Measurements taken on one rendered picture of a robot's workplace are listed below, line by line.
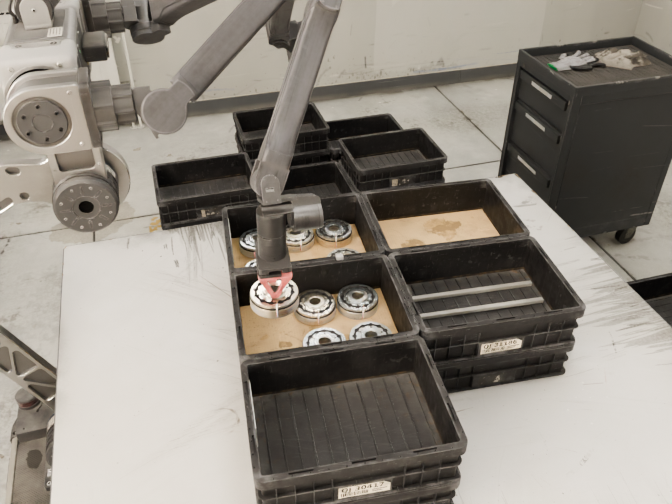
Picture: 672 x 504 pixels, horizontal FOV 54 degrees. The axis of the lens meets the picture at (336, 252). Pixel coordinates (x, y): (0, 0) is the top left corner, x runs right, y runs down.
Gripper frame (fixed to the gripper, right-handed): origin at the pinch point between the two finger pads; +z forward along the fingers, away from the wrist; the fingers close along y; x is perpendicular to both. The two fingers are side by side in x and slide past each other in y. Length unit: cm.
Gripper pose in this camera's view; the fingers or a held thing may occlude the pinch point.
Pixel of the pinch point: (273, 287)
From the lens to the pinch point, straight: 139.2
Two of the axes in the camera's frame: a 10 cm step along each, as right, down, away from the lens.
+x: -9.8, 0.9, -1.7
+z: -0.3, 7.9, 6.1
